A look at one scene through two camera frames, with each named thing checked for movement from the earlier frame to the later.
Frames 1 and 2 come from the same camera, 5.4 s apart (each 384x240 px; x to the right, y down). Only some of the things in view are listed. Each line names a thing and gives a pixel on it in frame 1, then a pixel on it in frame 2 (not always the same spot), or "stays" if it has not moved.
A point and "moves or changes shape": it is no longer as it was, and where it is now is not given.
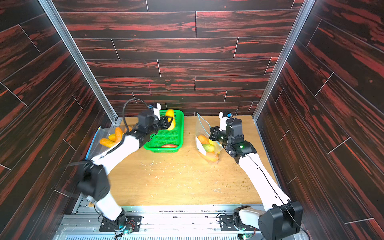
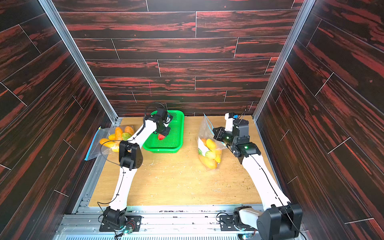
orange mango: [212, 157] → [208, 162]
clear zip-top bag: [210, 150] moves or changes shape
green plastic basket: [166, 140] stays
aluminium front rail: [159, 222] stays
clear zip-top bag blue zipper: [105, 137] stays
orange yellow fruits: [170, 113] moves or changes shape
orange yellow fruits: [169, 146] → [161, 137]
